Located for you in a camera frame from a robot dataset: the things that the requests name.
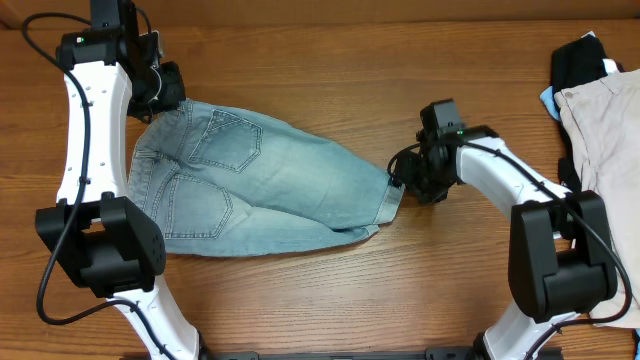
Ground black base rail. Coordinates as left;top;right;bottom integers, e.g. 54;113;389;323
203;346;483;360

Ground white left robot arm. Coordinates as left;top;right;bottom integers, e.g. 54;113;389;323
35;0;211;359

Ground light blue denim shorts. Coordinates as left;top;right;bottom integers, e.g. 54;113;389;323
129;99;403;257

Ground black folded garment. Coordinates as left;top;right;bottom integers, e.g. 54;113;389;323
550;32;625;192

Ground light blue garment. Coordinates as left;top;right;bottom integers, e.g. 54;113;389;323
539;86;560;122

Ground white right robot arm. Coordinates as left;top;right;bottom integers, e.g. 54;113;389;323
387;99;623;360

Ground beige trousers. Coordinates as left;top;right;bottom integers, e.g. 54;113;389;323
554;70;639;329

